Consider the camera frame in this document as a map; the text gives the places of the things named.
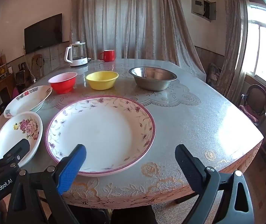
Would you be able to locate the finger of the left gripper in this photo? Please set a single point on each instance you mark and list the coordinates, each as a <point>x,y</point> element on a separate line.
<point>16,153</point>

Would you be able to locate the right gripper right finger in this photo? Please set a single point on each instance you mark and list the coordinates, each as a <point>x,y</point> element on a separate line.
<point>203,180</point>

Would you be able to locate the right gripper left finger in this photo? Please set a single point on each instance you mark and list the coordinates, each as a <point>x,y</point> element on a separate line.
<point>68,168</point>

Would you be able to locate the small rose-print white plate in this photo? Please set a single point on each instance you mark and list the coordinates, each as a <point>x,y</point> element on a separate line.
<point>26,125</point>

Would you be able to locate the white plate with red characters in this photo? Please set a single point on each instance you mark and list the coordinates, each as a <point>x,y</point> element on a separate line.
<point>30,100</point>

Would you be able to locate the red plastic bowl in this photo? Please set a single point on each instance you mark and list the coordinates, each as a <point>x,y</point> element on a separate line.
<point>63,83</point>

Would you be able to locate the stainless steel bowl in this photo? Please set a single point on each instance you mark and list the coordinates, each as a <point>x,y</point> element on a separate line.
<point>152,78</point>

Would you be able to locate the large pink-rimmed floral plate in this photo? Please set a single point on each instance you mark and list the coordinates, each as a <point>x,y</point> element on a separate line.
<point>116,132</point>

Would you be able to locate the yellow plastic bowl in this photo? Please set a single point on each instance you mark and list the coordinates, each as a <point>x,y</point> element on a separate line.
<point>102,80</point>

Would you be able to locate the dark round-back chair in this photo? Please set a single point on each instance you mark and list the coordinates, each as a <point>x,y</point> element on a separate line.
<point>253,104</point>

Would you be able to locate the grey window curtain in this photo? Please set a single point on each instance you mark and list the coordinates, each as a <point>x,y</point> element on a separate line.
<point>232,75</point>

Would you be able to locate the white glass electric kettle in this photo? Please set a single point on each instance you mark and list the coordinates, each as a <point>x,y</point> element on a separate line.
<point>76,54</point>

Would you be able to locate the red mug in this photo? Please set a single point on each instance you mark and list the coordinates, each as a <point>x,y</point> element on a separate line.
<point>107,56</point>

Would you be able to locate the grey centre curtain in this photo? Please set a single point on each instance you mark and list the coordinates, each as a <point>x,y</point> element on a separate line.
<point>136,29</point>

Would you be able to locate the black wall television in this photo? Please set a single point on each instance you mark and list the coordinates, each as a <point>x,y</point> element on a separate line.
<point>43,34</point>

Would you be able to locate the window with frame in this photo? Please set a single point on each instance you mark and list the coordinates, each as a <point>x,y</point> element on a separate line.
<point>255,53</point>

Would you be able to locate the wall electrical box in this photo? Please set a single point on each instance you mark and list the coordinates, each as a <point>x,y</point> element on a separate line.
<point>204,9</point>

